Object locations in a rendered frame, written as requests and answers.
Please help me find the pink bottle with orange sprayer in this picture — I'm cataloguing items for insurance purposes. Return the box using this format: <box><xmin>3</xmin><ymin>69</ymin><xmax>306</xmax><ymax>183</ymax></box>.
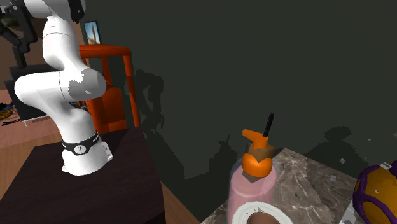
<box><xmin>227</xmin><ymin>113</ymin><xmax>278</xmax><ymax>224</ymax></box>

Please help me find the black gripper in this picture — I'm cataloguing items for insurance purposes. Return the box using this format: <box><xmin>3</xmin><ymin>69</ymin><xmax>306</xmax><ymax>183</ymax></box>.
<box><xmin>0</xmin><ymin>3</ymin><xmax>39</xmax><ymax>68</ymax></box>

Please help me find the yellow ball with purple bands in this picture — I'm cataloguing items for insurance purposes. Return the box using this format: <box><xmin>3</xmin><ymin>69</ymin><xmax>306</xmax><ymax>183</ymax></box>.
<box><xmin>352</xmin><ymin>160</ymin><xmax>397</xmax><ymax>224</ymax></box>

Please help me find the blue wall picture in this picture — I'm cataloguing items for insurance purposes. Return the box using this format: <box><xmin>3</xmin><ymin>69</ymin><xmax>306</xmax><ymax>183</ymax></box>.
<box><xmin>83</xmin><ymin>20</ymin><xmax>102</xmax><ymax>45</ymax></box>

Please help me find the white bowl with brown inside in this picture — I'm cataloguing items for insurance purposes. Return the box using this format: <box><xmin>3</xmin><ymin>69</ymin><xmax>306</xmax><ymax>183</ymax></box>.
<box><xmin>232</xmin><ymin>201</ymin><xmax>294</xmax><ymax>224</ymax></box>

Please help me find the dark robot stand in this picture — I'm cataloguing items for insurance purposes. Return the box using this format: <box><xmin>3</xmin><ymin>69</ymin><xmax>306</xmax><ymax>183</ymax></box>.
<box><xmin>0</xmin><ymin>126</ymin><xmax>167</xmax><ymax>224</ymax></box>

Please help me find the dark low cabinet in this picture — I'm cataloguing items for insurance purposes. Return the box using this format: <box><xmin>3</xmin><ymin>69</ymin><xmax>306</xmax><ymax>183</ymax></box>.
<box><xmin>4</xmin><ymin>63</ymin><xmax>60</xmax><ymax>122</ymax></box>

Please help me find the orange frame furniture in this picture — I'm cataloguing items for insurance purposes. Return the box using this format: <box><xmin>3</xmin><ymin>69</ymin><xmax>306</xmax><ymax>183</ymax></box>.
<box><xmin>76</xmin><ymin>44</ymin><xmax>141</xmax><ymax>135</ymax></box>

